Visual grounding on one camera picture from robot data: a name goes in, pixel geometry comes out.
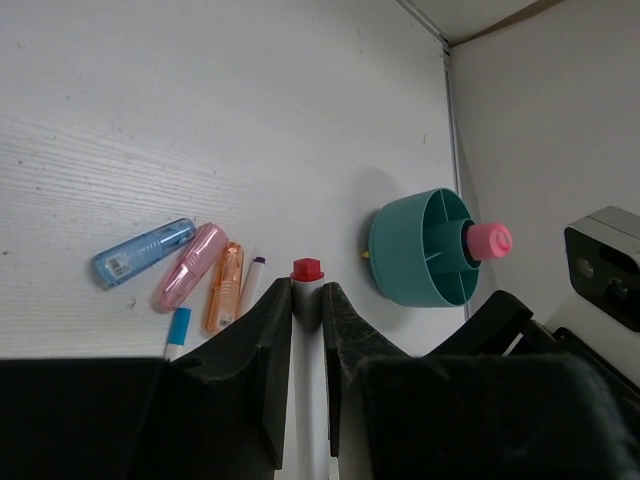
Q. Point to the blue cap pen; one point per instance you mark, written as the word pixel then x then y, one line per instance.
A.
pixel 177 333

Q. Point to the pink correction tape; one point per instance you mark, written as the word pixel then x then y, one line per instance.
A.
pixel 190 268

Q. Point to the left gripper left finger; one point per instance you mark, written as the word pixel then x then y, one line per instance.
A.
pixel 218 412

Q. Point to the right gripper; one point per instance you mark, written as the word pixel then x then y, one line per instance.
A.
pixel 503 324

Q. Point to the blue correction tape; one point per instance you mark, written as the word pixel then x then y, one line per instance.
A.
pixel 124 261

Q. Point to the orange correction tape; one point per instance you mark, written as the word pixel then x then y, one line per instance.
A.
pixel 226 289

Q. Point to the red cap pen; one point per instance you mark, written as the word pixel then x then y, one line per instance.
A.
pixel 311 398

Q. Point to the purple cap pen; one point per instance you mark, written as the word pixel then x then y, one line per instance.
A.
pixel 251 285

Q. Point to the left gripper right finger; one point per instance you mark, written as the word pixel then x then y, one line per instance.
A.
pixel 510 416

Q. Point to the teal round organizer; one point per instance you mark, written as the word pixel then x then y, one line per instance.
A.
pixel 417 254

